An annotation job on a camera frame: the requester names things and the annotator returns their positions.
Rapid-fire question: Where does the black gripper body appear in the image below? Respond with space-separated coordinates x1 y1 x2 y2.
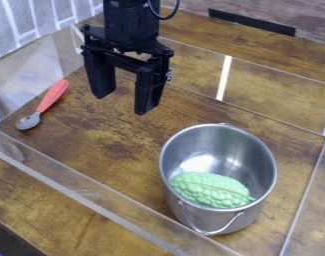
80 0 173 74

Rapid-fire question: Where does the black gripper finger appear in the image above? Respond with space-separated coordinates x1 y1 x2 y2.
83 50 116 99
133 67 165 115

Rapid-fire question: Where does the pink handled metal spoon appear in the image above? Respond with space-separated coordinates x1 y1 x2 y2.
14 79 68 131

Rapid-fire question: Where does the stainless steel pot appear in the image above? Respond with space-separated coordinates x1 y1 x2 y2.
159 123 278 236

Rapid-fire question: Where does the green bitter gourd toy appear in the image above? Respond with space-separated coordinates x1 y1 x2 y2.
169 172 254 208

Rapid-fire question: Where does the black cable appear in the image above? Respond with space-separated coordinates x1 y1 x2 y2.
144 0 180 21

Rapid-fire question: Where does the black strip on wall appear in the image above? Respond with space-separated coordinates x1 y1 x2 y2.
207 8 295 37

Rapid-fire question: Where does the clear acrylic enclosure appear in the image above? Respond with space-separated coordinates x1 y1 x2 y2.
0 23 325 256

